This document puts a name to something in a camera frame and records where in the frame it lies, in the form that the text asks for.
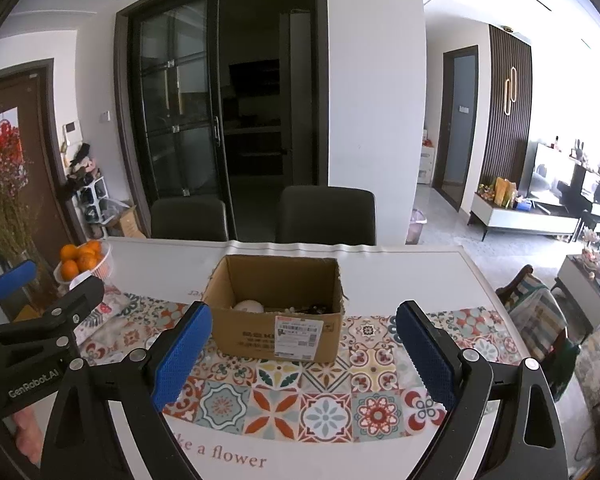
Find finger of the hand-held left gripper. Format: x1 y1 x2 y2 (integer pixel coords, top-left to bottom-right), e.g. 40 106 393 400
0 275 106 361
0 259 38 333

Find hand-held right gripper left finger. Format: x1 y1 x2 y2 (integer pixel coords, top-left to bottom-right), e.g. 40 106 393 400
40 301 214 480

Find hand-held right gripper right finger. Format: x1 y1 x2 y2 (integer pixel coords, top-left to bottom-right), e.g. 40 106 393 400
395 300 570 480

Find brown cardboard box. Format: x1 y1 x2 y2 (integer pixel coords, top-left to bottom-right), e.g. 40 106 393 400
201 255 346 363

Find person's left hand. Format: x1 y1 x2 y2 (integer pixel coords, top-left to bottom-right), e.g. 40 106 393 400
15 404 48 466

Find glass vase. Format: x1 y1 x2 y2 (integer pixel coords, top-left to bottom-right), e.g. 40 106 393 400
0 245 57 307

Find white fruit basket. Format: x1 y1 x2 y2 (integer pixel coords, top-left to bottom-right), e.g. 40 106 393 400
53 240 116 287

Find pile of oranges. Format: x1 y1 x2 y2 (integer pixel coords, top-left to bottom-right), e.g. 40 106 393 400
59 240 104 279

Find dried flower bouquet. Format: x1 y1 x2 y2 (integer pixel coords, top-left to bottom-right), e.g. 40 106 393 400
0 152 37 261

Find cardboard box on floor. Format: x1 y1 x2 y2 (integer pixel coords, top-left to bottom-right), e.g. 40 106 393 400
117 205 149 239

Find grey plastic bag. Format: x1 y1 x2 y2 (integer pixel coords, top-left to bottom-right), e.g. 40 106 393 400
100 197 131 224

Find white shoe rack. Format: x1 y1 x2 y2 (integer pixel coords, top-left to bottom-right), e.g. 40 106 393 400
77 177 112 226

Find brown entrance door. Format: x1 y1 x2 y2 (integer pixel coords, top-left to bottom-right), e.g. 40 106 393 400
0 60 83 248

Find wooden chair striped cushion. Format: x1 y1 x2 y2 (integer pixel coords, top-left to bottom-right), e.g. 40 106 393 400
495 265 582 402

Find white tile-patterned tablecloth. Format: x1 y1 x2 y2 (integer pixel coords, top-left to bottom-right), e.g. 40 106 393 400
55 237 531 480

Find pink trash bin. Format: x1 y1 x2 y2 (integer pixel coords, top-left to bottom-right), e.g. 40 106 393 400
406 208 428 245

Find pile of plush slippers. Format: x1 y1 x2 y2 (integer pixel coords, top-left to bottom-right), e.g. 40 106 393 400
65 142 101 186

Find dark dining chair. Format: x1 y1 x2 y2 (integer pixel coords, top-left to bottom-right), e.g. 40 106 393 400
275 186 377 245
150 196 229 242

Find white television cabinet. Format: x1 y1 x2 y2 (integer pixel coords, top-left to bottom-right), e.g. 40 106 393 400
467 192 583 244

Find grey coffee table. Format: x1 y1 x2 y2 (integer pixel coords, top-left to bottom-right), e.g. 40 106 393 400
550 252 600 337

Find yellow paper bags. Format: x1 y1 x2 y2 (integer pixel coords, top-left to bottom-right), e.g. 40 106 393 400
495 177 519 208

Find small white hallway cabinet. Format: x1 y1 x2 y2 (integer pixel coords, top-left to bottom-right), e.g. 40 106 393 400
417 140 436 185

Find black glass sliding door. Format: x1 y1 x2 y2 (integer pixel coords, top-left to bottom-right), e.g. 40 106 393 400
127 0 236 241

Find flat television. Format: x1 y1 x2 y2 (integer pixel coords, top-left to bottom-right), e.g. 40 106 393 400
527 141 600 212

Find dark hallway door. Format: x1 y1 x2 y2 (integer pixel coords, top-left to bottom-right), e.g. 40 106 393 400
432 45 480 213

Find red wall poster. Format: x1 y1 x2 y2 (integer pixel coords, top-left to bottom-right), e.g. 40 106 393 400
0 108 21 154

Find dark slatted wall panel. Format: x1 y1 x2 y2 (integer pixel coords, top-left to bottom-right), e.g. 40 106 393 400
480 25 533 196

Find gold wall lamp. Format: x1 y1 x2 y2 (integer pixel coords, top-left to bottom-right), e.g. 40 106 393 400
502 66 519 117

